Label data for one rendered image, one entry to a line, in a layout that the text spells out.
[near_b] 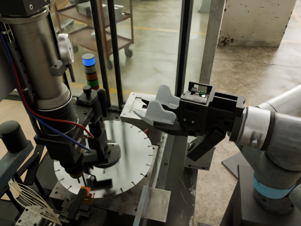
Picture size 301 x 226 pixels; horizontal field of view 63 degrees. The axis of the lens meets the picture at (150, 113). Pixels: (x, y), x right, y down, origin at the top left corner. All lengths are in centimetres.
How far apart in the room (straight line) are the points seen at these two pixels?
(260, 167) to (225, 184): 143
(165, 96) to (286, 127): 24
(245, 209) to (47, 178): 78
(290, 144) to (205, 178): 153
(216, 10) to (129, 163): 62
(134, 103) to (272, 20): 306
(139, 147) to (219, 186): 119
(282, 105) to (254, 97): 225
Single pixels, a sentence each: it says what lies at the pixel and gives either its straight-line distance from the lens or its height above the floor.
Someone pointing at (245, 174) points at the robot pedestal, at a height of 75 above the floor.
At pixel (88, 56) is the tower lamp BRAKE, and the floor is 116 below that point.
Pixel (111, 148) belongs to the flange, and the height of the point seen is 96.
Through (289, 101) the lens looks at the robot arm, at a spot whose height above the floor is 125.
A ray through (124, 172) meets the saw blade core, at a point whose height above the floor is 95.
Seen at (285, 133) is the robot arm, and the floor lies 130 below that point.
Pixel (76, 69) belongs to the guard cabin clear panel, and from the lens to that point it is 129.
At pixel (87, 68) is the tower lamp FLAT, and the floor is 112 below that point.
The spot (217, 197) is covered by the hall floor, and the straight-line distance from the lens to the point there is 191.
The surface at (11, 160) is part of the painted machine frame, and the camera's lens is 80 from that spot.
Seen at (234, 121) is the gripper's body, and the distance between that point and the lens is 46.
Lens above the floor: 160
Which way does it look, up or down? 41 degrees down
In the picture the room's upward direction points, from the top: straight up
